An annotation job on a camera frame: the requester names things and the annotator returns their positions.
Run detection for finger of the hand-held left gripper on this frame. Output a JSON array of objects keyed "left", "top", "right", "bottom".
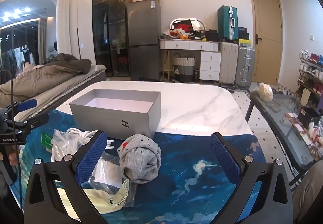
[
  {"left": 0, "top": 99, "right": 38, "bottom": 116},
  {"left": 11, "top": 114, "right": 49, "bottom": 136}
]

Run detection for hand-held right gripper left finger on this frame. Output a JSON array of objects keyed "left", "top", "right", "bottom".
[{"left": 24, "top": 130, "right": 109, "bottom": 224}]

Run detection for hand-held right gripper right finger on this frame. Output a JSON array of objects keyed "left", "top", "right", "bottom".
[{"left": 209, "top": 132, "right": 294, "bottom": 224}]

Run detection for green label packet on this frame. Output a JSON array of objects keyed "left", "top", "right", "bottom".
[{"left": 40, "top": 129, "right": 76, "bottom": 162}]

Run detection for white cable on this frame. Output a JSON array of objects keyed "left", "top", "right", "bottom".
[{"left": 64, "top": 128, "right": 115, "bottom": 150}]

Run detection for grey cardboard box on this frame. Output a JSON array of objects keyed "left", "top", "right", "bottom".
[{"left": 69, "top": 89, "right": 162, "bottom": 139}]

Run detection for light green cloth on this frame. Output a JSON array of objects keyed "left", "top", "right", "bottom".
[{"left": 83, "top": 179, "right": 138, "bottom": 214}]

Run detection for grey sock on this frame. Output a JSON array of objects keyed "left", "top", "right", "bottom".
[{"left": 117, "top": 134, "right": 162, "bottom": 184}]

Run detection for person's left hand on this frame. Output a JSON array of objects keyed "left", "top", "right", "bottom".
[{"left": 7, "top": 152, "right": 19, "bottom": 166}]

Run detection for brown duvet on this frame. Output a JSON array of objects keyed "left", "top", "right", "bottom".
[{"left": 0, "top": 53, "right": 92, "bottom": 107}]

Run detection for blue sky printed mat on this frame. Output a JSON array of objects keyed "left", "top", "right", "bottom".
[{"left": 19, "top": 109, "right": 268, "bottom": 224}]

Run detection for hanging clothes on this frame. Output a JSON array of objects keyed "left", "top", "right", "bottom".
[{"left": 0, "top": 45, "right": 36, "bottom": 73}]

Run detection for white patterned rug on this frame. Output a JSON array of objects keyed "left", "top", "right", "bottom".
[{"left": 228, "top": 88, "right": 301, "bottom": 184}]

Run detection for grey bed mattress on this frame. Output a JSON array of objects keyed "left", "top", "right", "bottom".
[{"left": 0, "top": 64, "right": 106, "bottom": 118}]

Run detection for glass side table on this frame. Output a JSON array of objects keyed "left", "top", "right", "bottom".
[{"left": 249, "top": 91, "right": 323, "bottom": 186}]

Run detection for white plastic bag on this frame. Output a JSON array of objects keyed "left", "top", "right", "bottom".
[{"left": 259, "top": 82, "right": 274, "bottom": 102}]

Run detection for person's leg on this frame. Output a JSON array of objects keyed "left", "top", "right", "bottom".
[{"left": 291, "top": 157, "right": 323, "bottom": 224}]

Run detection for black open box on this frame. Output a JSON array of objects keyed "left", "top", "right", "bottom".
[{"left": 298, "top": 107, "right": 321, "bottom": 130}]

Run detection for silver suitcase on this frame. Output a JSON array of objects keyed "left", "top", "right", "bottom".
[{"left": 236, "top": 46, "right": 256, "bottom": 88}]

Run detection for beige suitcase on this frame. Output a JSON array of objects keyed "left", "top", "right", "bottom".
[{"left": 218, "top": 42, "right": 239, "bottom": 86}]

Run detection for white vanity desk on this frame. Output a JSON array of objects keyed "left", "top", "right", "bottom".
[{"left": 158, "top": 39, "right": 222, "bottom": 82}]

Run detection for woven laundry basket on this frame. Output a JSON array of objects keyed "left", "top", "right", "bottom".
[{"left": 172, "top": 54, "right": 195, "bottom": 83}]

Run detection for cream paper roll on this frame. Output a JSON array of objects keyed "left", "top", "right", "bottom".
[{"left": 300, "top": 88, "right": 311, "bottom": 107}]

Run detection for dark glass cabinet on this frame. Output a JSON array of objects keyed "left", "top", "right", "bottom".
[{"left": 92, "top": 0, "right": 130, "bottom": 78}]

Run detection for shoe rack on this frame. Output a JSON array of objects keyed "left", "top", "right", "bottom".
[{"left": 296, "top": 50, "right": 323, "bottom": 103}]

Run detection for black boxes on desk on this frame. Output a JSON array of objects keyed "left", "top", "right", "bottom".
[{"left": 204, "top": 30, "right": 219, "bottom": 41}]

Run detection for grey fridge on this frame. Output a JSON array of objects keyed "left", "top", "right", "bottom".
[{"left": 127, "top": 0, "right": 162, "bottom": 81}]

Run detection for tan door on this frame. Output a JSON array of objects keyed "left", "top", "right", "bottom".
[{"left": 249, "top": 0, "right": 282, "bottom": 86}]

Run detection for plastic bag of fruit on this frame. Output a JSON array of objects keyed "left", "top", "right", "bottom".
[{"left": 164, "top": 28, "right": 190, "bottom": 40}]

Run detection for teal suitcase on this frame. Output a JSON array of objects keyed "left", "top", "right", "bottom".
[{"left": 217, "top": 5, "right": 239, "bottom": 41}]

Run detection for oval mirror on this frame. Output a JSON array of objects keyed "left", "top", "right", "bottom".
[{"left": 170, "top": 18, "right": 207, "bottom": 34}]

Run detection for black box red print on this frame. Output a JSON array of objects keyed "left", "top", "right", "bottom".
[{"left": 173, "top": 20, "right": 193, "bottom": 34}]

